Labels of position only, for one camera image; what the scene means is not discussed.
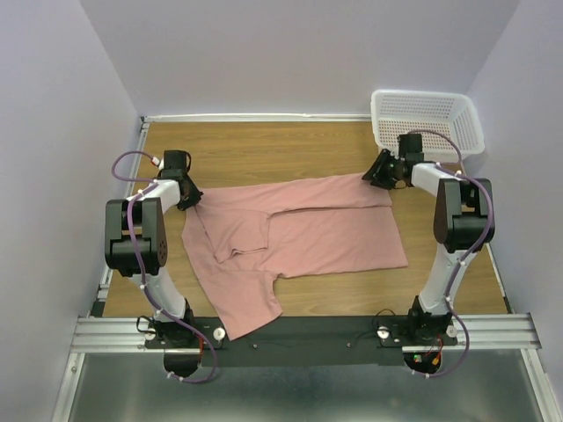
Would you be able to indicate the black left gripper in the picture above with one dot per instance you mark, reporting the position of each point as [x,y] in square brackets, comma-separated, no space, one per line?
[194,196]

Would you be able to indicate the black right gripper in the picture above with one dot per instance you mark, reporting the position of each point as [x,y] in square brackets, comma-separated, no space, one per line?
[376,170]

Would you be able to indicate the pink printed t shirt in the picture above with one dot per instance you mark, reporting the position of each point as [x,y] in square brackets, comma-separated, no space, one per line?
[240,240]

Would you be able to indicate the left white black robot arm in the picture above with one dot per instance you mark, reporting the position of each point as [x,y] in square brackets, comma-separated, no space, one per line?
[136,242]

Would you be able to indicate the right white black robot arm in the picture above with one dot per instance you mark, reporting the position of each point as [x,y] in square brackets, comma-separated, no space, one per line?
[463,224]

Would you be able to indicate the white plastic basket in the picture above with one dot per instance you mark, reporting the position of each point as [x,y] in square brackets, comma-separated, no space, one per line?
[448,122]

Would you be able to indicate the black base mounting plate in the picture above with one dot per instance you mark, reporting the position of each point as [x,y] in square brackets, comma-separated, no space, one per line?
[385,339]

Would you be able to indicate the front aluminium frame rail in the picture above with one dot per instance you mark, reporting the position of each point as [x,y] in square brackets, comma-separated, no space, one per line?
[487,332]

